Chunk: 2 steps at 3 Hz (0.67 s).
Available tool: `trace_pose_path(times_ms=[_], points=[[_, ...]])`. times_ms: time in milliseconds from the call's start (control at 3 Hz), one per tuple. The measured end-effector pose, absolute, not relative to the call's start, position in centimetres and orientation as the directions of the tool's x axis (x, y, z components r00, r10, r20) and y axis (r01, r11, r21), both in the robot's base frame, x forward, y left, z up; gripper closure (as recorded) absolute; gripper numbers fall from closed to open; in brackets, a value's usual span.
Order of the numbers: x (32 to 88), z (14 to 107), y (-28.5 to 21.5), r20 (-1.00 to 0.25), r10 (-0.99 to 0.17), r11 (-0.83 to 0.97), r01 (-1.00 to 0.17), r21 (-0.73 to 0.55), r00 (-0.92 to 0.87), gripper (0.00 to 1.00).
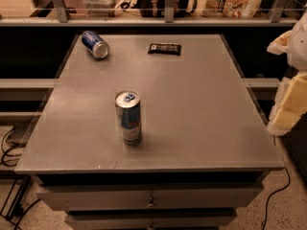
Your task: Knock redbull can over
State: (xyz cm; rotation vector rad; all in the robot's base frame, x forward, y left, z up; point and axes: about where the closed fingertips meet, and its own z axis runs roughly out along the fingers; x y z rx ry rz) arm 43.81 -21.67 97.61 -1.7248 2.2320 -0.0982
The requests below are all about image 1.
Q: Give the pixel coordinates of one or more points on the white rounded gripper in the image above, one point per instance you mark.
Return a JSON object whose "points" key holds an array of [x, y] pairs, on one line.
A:
{"points": [[297, 50]]}

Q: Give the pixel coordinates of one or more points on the silver blue redbull can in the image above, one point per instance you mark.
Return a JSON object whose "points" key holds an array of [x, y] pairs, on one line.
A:
{"points": [[128, 109]]}

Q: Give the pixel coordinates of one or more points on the blue pepsi can lying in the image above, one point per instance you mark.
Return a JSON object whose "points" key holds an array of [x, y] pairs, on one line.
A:
{"points": [[95, 45]]}

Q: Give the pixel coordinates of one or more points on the printed snack bag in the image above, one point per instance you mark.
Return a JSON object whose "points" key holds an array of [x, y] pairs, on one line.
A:
{"points": [[231, 8]]}

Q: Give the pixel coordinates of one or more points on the grey drawer cabinet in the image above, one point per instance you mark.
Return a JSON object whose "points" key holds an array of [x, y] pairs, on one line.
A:
{"points": [[203, 153]]}

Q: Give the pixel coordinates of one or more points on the black snack bar wrapper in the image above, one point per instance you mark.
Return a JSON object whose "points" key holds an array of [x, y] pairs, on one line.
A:
{"points": [[165, 48]]}

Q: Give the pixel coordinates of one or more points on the black backpack on shelf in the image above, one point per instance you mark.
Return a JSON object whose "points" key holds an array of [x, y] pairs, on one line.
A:
{"points": [[156, 8]]}

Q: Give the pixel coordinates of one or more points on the round metal drawer knob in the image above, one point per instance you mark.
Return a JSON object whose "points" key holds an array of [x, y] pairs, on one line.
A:
{"points": [[151, 204]]}

